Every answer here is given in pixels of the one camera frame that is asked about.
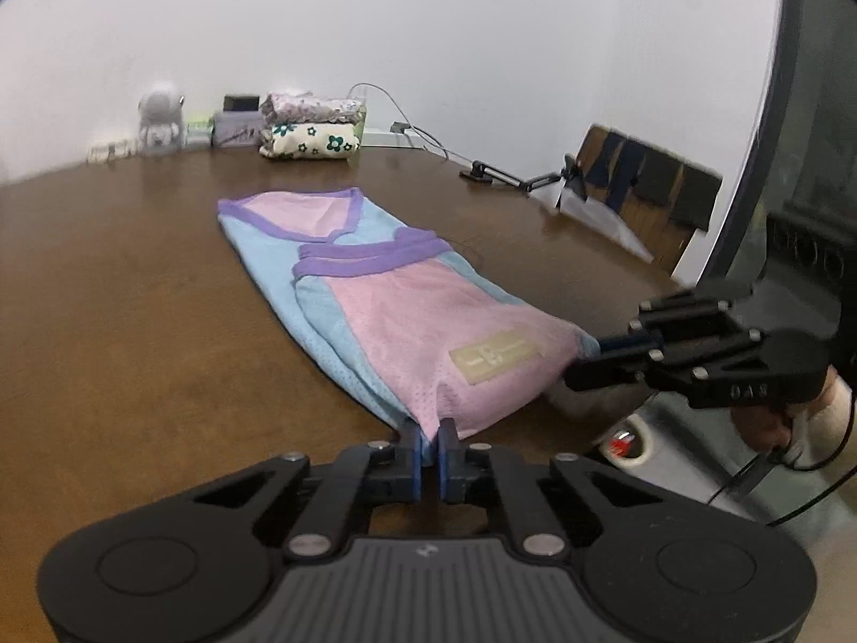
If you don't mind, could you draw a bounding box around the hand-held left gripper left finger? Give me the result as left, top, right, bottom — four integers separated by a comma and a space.
194, 418, 424, 557

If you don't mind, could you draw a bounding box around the grey tin box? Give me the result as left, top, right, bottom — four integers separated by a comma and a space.
213, 110, 264, 149

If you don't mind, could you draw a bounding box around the dark glass-front appliance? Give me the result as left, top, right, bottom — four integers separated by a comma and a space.
670, 0, 857, 538

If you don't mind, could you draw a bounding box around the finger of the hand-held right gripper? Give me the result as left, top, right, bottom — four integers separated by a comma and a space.
564, 335, 772, 396
598, 281, 762, 356

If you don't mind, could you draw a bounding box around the pink and blue mesh vest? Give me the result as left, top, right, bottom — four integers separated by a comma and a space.
217, 189, 601, 437

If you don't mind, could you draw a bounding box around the thin black cable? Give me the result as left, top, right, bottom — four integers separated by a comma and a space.
704, 382, 857, 527

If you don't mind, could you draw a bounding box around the wooden chair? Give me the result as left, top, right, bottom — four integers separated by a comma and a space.
558, 123, 725, 277

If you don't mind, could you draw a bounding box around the cream green-flower folded cloth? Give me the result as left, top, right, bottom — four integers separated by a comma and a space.
259, 122, 363, 161

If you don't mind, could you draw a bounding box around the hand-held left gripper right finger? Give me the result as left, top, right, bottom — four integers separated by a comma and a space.
437, 418, 664, 559

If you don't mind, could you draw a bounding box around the white astronaut figurine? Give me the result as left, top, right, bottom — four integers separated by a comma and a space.
137, 80, 187, 157

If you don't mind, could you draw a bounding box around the white and red round container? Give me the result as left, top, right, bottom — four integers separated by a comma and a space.
601, 414, 655, 471

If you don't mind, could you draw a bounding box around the long white power strip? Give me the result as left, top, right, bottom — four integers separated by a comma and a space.
362, 130, 431, 149

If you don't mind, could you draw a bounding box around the pink floral folded cloth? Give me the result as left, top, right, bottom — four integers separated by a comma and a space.
261, 89, 366, 128

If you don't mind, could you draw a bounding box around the white charging cable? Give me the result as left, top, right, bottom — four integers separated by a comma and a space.
348, 82, 471, 163

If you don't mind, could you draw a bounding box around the person's right hand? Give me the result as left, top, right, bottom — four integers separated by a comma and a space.
730, 365, 857, 457

